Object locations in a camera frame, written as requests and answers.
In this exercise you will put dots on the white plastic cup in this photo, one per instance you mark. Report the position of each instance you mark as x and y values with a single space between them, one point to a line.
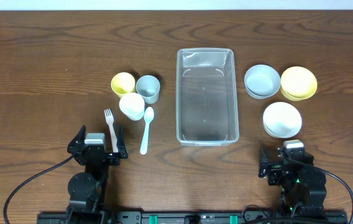
133 106

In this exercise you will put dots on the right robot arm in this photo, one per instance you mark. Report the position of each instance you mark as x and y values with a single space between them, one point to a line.
303 186

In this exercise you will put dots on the grey plastic bowl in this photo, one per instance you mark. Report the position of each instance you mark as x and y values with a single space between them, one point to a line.
262 81

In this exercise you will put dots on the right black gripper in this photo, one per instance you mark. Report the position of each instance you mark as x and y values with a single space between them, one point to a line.
275 169

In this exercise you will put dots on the clear plastic container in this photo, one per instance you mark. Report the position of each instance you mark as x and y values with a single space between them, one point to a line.
206 97

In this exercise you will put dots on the white plastic bowl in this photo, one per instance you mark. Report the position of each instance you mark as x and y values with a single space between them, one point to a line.
282 120

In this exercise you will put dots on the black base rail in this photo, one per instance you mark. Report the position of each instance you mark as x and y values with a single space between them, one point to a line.
142 218

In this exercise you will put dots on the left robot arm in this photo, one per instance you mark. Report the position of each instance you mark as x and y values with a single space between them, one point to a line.
87 189

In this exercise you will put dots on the pale green plastic spoon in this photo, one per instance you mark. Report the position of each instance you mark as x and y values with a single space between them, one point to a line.
148 118

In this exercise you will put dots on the white plastic fork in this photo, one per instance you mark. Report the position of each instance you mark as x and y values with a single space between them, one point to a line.
110 122

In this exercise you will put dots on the grey plastic cup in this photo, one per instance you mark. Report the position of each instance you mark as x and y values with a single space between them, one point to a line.
149 88

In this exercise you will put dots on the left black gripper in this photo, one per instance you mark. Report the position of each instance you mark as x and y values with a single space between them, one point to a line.
113 160

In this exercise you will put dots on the yellow plastic cup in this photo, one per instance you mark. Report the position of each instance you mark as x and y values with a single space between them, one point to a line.
123 83

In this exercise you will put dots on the yellow plastic bowl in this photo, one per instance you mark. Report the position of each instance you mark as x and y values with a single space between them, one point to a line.
298 83

